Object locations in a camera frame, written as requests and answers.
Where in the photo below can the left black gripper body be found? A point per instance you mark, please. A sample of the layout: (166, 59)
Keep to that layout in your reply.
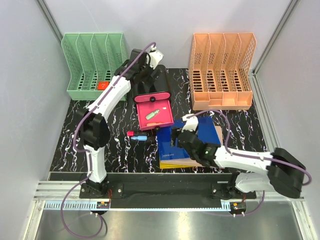
(146, 71)

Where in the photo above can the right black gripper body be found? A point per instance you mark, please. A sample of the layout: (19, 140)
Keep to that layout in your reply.
(175, 132)

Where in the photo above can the black drawer cabinet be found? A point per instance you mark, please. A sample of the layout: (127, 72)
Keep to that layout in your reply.
(161, 84)

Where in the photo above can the pink top drawer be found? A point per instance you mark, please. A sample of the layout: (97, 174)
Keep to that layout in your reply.
(152, 97)

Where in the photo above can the pink drawer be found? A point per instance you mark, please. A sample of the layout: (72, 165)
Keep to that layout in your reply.
(152, 97)
(165, 115)

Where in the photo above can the green highlighter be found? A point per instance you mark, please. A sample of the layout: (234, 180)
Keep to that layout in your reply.
(152, 114)

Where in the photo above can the orange highlighter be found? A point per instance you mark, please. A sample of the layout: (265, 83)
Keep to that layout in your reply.
(154, 124)

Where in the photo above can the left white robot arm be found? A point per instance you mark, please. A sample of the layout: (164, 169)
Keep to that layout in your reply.
(93, 130)

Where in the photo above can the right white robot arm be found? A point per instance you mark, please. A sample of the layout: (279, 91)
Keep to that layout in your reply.
(266, 171)

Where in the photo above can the pink folder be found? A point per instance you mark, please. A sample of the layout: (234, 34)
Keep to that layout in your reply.
(192, 163)

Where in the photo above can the blue folder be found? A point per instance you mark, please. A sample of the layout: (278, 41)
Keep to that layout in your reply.
(167, 139)

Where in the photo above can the red square eraser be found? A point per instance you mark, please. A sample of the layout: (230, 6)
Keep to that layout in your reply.
(102, 85)

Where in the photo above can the yellow folder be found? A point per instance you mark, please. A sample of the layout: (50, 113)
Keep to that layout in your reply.
(172, 165)

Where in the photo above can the green file organizer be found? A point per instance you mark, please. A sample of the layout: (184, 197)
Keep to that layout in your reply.
(92, 58)

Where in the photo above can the black pink-capped highlighter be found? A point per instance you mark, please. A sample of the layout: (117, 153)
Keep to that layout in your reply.
(136, 133)

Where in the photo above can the blue highlighter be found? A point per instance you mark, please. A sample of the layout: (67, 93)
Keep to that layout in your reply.
(139, 138)

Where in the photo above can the orange file organizer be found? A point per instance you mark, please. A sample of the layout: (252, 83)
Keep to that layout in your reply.
(219, 66)

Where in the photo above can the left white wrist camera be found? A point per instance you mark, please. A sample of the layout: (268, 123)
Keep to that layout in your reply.
(155, 57)

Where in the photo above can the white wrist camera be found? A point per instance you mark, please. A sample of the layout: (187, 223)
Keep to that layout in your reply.
(190, 123)
(155, 57)

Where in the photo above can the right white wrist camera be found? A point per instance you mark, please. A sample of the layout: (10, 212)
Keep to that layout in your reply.
(190, 123)

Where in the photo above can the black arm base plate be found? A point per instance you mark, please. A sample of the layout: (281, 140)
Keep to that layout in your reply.
(124, 190)

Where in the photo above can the aluminium frame rail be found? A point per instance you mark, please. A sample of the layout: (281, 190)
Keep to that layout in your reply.
(56, 190)

